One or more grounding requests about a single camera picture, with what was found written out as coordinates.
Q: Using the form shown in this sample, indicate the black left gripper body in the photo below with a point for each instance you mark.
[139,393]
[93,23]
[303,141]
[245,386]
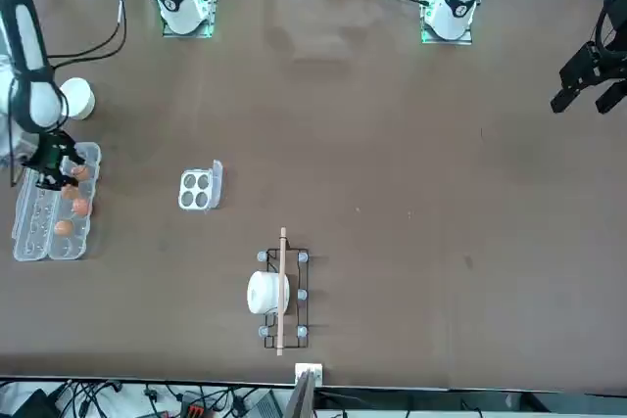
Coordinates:
[617,21]

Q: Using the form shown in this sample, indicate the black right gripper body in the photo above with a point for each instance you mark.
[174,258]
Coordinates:
[49,153]

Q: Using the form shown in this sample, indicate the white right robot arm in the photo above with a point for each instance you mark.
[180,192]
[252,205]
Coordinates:
[183,7]

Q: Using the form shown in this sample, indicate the transparent twelve-slot egg tray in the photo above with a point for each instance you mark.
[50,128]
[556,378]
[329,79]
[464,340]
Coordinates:
[34,242]

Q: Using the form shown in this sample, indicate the white four-slot egg tray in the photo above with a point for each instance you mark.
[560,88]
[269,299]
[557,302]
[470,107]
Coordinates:
[194,189]

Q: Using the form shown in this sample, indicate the white paper cup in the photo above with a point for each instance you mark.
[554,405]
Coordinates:
[78,97]

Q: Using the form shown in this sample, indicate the red and black connector box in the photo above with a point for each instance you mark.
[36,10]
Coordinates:
[193,409]

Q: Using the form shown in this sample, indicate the grey power adapter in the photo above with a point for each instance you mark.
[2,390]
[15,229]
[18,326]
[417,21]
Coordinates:
[267,407]

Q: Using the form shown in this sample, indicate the white post bracket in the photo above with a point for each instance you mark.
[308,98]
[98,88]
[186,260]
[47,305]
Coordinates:
[317,370]

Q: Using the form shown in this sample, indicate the aluminium camera post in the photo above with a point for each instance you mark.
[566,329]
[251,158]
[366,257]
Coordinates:
[301,398]

